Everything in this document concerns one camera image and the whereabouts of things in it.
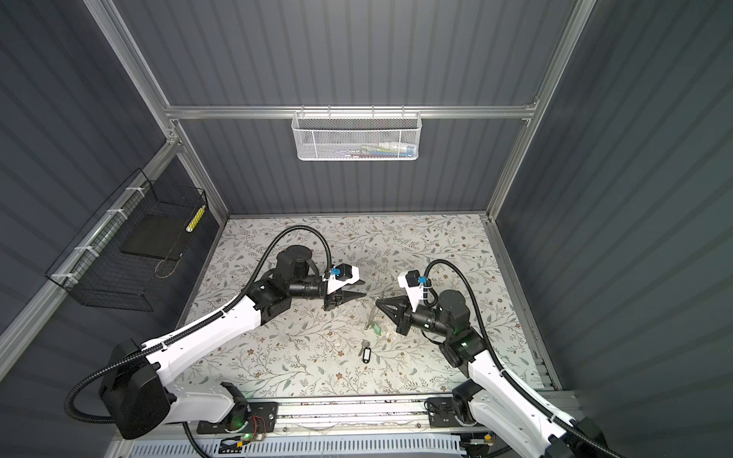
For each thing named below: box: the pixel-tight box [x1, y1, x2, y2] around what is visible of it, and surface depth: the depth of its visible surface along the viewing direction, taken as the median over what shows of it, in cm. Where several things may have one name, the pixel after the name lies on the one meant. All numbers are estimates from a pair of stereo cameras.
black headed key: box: [360, 338, 372, 364], surface depth 86 cm
